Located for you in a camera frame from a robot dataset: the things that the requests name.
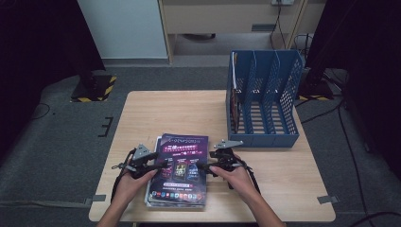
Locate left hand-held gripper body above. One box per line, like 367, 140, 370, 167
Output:
125, 144, 160, 180

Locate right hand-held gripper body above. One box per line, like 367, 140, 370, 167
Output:
209, 140, 244, 172

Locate purple magazine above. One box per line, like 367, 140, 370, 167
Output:
148, 132, 210, 209

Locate blue plastic file rack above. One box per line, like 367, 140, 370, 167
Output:
225, 48, 305, 148

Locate black magazine with red packets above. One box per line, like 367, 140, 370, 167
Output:
231, 51, 242, 135

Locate person's right hand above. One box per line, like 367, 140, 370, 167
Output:
209, 154, 258, 201

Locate person's left hand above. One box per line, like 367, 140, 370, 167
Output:
114, 168, 159, 206

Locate black stand base yellow stripes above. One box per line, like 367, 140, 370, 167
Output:
70, 64, 118, 103
297, 67, 335, 102

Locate white cabinet panel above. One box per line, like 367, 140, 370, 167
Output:
77, 0, 168, 60

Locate dark curtain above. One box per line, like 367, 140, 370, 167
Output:
304, 0, 401, 181
0, 0, 107, 159

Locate right hand-held gripper cable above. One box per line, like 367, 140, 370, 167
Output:
237, 158, 263, 195

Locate hand-held gripper cable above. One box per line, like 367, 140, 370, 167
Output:
237, 158, 263, 195
110, 149, 136, 203

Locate left hand-held gripper cable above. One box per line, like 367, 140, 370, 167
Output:
110, 149, 136, 203

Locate black floor cable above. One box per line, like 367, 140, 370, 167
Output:
30, 102, 51, 121
337, 102, 371, 221
349, 211, 401, 227
300, 104, 340, 125

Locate black socket cable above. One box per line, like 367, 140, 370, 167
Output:
269, 4, 288, 51

